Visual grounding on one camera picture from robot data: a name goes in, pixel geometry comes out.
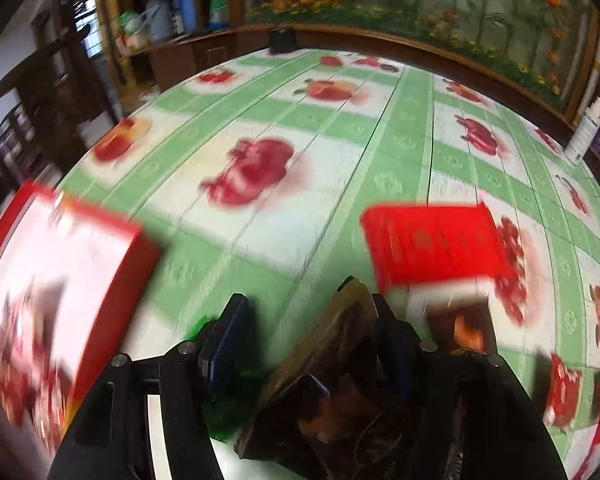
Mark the large red gift box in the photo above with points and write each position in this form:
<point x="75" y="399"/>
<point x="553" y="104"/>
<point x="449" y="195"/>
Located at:
<point x="55" y="270"/>

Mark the wooden sideboard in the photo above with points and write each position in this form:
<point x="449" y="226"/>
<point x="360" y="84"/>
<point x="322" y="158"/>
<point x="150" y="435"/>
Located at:
<point x="190" y="57"/>

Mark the grey water jug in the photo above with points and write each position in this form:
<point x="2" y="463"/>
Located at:
<point x="159" y="20"/>

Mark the small red box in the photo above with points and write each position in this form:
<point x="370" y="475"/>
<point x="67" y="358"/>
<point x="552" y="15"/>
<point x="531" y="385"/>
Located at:
<point x="430" y="245"/>

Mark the blue thermos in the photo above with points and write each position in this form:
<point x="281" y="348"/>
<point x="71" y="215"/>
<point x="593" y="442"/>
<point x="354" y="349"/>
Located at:
<point x="185" y="10"/>

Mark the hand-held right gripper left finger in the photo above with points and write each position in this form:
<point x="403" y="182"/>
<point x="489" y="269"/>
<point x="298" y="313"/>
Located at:
<point x="232" y="340"/>

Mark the green and white bag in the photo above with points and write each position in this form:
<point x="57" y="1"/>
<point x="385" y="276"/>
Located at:
<point x="130" y="22"/>

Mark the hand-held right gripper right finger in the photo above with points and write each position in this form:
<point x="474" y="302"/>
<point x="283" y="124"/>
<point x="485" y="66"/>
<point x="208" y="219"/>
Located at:
<point x="390" y="350"/>

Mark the small black object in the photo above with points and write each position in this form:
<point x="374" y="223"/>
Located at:
<point x="282" y="40"/>

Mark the brown snack packet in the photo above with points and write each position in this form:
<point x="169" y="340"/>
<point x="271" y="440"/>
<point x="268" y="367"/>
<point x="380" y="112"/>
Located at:
<point x="330" y="400"/>

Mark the dark wooden chair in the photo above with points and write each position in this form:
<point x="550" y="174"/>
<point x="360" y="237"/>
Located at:
<point x="55" y="85"/>

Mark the green apple print tablecloth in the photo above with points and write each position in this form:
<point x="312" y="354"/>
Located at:
<point x="330" y="135"/>

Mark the white plastic bottle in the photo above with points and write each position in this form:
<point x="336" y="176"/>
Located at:
<point x="582" y="132"/>

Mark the green canister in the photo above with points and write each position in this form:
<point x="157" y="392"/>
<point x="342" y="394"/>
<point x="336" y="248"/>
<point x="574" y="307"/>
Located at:
<point x="219" y="10"/>

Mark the flower wall mural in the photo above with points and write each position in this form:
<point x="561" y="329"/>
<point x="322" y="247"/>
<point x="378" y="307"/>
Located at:
<point x="430" y="0"/>

